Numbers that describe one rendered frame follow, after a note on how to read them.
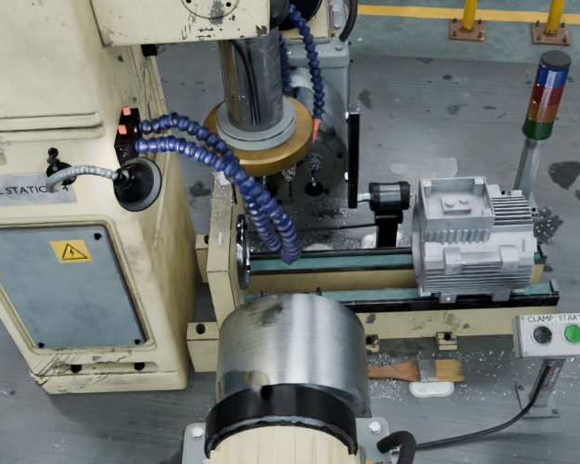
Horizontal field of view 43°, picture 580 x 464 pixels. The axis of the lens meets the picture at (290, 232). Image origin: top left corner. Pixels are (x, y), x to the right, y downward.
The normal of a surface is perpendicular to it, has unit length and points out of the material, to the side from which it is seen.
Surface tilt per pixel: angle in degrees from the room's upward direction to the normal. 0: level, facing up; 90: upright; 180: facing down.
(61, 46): 90
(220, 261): 0
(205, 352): 90
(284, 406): 4
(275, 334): 10
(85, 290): 90
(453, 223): 90
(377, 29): 0
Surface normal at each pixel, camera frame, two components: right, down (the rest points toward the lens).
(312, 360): 0.24, -0.65
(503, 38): -0.05, -0.66
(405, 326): 0.01, 0.75
